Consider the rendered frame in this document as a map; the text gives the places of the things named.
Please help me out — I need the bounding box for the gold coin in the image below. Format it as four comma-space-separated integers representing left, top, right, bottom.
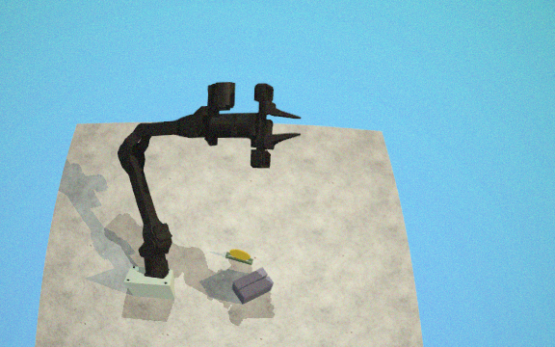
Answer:
230, 249, 250, 260

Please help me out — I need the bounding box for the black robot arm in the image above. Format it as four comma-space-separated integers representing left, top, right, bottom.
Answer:
118, 82, 236, 279

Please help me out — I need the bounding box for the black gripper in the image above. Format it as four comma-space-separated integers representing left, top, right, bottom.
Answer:
227, 83, 301, 169

